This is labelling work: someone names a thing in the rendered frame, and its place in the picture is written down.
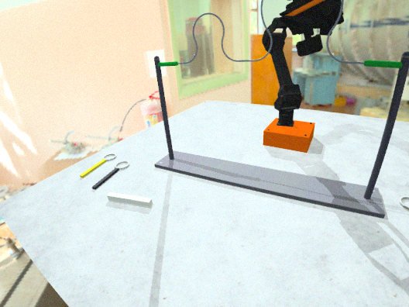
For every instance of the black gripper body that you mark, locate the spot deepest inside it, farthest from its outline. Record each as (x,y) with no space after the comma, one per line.
(310,44)

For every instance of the white rectangular bar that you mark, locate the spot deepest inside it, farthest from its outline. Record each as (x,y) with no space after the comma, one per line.
(130,199)

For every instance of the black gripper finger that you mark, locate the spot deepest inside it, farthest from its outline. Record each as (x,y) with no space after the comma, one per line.
(293,6)
(297,24)

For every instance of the dark grey handle with wire loop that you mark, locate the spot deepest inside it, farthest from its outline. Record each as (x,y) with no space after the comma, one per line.
(98,184)

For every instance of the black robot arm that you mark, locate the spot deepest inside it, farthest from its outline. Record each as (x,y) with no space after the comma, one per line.
(289,94)

